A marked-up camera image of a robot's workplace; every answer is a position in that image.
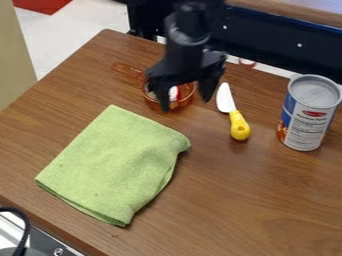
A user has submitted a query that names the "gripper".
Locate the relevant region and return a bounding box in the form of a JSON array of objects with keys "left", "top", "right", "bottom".
[{"left": 144, "top": 49, "right": 229, "bottom": 113}]

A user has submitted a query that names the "green cloth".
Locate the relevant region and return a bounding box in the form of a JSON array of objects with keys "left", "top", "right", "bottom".
[{"left": 33, "top": 104, "right": 193, "bottom": 228}]

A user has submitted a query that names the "can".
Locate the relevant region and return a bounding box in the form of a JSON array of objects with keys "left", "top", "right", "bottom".
[{"left": 276, "top": 73, "right": 342, "bottom": 152}]

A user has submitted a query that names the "orange measuring cup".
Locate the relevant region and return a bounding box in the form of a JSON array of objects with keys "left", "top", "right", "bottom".
[{"left": 110, "top": 61, "right": 198, "bottom": 113}]

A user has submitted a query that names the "red mat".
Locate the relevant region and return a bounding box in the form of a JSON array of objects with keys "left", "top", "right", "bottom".
[{"left": 10, "top": 0, "right": 74, "bottom": 16}]

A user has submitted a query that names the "yellow handled toy knife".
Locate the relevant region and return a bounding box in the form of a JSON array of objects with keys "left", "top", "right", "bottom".
[{"left": 215, "top": 82, "right": 253, "bottom": 142}]

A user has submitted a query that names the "black cable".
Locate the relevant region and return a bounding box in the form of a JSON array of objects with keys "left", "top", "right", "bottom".
[{"left": 0, "top": 206, "right": 33, "bottom": 256}]

